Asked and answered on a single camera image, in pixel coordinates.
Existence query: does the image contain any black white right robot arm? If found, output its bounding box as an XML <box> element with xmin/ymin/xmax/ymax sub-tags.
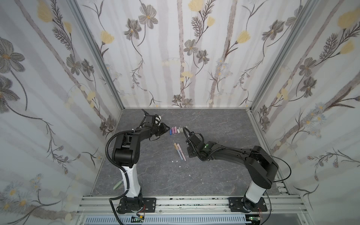
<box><xmin>185</xmin><ymin>132</ymin><xmax>278</xmax><ymax>213</ymax></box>

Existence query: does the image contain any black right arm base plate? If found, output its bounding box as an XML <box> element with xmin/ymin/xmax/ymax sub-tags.
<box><xmin>228</xmin><ymin>197</ymin><xmax>268</xmax><ymax>213</ymax></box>

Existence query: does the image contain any lilac pen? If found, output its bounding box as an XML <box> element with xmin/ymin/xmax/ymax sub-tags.
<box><xmin>177</xmin><ymin>143</ymin><xmax>187</xmax><ymax>161</ymax></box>

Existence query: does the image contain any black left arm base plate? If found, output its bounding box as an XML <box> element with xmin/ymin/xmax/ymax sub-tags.
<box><xmin>116</xmin><ymin>197</ymin><xmax>157</xmax><ymax>214</ymax></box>

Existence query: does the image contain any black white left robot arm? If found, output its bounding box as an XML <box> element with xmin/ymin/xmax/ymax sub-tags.
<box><xmin>111</xmin><ymin>112</ymin><xmax>170</xmax><ymax>212</ymax></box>

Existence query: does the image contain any white slotted cable duct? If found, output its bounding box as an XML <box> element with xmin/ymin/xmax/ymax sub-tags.
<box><xmin>83</xmin><ymin>214</ymin><xmax>251</xmax><ymax>225</ymax></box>

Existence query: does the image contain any aluminium front rail frame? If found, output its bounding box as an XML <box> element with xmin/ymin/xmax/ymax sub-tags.
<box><xmin>75</xmin><ymin>195</ymin><xmax>313</xmax><ymax>225</ymax></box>

